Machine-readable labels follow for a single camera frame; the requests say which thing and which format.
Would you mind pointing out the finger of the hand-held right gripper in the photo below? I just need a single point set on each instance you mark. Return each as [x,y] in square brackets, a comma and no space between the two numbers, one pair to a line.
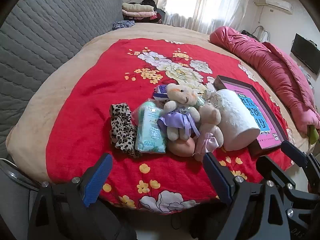
[295,153]
[272,170]

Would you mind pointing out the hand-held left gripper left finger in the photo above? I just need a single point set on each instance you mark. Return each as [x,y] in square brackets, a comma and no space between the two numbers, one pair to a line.
[97,180]

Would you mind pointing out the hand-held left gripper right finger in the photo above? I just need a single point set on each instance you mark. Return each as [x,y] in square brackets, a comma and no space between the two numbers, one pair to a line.
[217,177]

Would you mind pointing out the dark cardboard box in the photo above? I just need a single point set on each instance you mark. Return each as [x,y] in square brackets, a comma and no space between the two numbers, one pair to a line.
[255,151]

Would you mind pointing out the beige makeup sponge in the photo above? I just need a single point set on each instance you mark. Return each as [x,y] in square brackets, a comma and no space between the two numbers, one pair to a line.
[180,148]

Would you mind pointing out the white toilet paper roll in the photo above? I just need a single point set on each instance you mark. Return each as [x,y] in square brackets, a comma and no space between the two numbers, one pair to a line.
[237,120]

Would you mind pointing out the teddy bear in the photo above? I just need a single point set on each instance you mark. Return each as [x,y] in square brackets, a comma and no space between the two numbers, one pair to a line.
[180,95]
[210,116]

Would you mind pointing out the mint tissue packet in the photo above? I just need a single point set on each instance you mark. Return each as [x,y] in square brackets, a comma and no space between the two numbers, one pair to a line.
[150,135]

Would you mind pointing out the white floral scrunchie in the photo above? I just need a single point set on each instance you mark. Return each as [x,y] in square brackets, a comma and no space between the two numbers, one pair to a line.
[212,98]

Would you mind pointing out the white and purple packet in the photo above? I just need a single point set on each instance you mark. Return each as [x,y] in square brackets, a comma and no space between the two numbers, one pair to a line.
[161,91]

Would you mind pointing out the green cloth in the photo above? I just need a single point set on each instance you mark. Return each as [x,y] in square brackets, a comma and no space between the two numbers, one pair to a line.
[313,133]

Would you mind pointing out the leopard print scrunchie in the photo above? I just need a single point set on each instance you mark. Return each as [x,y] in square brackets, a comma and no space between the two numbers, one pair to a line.
[122,130]

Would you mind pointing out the red floral blanket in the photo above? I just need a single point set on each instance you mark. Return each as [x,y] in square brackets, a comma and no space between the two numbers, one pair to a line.
[87,105]

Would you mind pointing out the pink quilt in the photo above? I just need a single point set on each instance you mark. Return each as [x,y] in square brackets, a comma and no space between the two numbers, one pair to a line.
[270,65]

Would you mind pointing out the black flat television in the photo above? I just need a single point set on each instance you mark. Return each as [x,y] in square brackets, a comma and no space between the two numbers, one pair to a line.
[306,52]

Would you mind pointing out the black bag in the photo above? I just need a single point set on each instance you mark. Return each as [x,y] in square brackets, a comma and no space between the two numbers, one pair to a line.
[248,33]

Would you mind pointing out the beige bed sheet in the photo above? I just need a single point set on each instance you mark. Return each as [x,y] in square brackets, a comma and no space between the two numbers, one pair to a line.
[75,52]

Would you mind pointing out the white air conditioner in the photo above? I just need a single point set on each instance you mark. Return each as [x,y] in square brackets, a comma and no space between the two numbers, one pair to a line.
[278,5]

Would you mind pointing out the grey quilted headboard cover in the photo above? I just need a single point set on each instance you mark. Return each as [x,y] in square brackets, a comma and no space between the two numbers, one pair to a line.
[37,42]

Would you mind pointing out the blue patterned cloth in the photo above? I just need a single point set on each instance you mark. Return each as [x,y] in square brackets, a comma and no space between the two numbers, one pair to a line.
[123,25]

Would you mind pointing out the white sheer curtain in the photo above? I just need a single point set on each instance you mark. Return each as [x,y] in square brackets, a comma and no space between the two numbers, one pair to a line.
[212,5]

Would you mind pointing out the pink folded blanket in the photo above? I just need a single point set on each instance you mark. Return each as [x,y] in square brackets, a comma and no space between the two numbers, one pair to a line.
[138,14]

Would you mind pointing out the dark patterned folded clothes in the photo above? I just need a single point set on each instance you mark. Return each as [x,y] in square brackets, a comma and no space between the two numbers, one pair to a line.
[158,16]

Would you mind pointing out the black garment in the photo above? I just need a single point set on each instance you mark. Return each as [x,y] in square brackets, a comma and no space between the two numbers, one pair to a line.
[148,2]

